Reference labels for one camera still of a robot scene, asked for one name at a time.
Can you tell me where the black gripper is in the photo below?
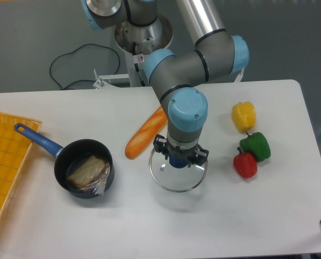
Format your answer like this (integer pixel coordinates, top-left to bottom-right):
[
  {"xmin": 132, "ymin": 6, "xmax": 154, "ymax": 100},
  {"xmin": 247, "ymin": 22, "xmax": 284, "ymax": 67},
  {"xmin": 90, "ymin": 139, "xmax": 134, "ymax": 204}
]
[{"xmin": 153, "ymin": 134, "xmax": 209, "ymax": 167}]

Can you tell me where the glass pot lid blue knob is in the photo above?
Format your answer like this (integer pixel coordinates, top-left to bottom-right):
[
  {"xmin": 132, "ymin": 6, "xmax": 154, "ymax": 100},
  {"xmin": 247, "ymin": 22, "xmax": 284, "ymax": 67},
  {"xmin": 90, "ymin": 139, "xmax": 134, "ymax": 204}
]
[{"xmin": 148, "ymin": 148, "xmax": 208, "ymax": 193}]

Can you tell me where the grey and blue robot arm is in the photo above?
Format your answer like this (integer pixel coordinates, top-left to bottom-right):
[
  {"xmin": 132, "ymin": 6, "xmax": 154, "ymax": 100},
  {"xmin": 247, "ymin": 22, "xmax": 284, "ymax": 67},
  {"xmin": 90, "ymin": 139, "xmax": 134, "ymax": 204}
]
[{"xmin": 82, "ymin": 1, "xmax": 249, "ymax": 168}]

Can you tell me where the orange baguette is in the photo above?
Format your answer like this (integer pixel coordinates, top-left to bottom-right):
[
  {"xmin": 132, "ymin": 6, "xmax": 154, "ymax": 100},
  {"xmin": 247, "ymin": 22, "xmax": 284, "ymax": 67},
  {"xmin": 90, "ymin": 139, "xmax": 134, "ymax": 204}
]
[{"xmin": 124, "ymin": 107, "xmax": 168, "ymax": 160}]

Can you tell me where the red bell pepper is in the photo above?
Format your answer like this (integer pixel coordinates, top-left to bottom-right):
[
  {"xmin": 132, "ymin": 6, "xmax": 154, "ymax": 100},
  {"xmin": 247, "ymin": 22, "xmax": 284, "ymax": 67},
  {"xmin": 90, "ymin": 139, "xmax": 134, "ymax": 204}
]
[{"xmin": 233, "ymin": 147, "xmax": 258, "ymax": 179}]

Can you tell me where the yellow bell pepper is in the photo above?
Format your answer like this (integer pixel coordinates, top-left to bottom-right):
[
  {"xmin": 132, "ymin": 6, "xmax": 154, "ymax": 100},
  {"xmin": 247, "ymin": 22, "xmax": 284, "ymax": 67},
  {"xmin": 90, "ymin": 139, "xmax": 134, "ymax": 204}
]
[{"xmin": 231, "ymin": 101, "xmax": 256, "ymax": 133}]

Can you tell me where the green bell pepper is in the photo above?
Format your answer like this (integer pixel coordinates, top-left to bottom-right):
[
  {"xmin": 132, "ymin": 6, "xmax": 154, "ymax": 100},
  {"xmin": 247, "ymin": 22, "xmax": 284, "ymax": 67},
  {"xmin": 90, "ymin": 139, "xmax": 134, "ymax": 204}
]
[{"xmin": 239, "ymin": 132, "xmax": 271, "ymax": 162}]

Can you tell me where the wrapped bread slice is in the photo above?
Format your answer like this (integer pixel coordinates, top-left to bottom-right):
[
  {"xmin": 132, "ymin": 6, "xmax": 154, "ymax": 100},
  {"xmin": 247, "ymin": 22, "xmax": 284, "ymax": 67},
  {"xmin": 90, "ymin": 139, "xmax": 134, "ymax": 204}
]
[{"xmin": 66, "ymin": 155, "xmax": 112, "ymax": 196}]

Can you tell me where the dark blue saucepan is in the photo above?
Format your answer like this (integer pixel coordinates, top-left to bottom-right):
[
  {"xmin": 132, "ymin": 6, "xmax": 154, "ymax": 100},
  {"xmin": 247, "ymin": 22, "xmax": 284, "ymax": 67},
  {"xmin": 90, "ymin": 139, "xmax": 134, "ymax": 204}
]
[{"xmin": 14, "ymin": 123, "xmax": 115, "ymax": 199}]

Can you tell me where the yellow woven basket tray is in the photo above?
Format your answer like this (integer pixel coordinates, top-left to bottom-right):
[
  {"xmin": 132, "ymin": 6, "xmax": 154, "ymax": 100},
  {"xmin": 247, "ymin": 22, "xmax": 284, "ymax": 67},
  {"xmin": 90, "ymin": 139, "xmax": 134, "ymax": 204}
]
[{"xmin": 0, "ymin": 112, "xmax": 42, "ymax": 219}]

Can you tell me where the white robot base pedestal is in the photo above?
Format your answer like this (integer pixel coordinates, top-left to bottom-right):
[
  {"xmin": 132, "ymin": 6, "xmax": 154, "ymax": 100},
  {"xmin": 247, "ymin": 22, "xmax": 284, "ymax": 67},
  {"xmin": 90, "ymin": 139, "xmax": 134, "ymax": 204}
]
[{"xmin": 115, "ymin": 15, "xmax": 173, "ymax": 87}]

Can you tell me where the black cable on floor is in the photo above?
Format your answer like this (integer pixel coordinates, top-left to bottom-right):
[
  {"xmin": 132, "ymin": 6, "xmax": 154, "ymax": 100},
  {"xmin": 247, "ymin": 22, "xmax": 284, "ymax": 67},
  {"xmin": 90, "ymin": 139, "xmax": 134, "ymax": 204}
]
[{"xmin": 49, "ymin": 43, "xmax": 121, "ymax": 91}]

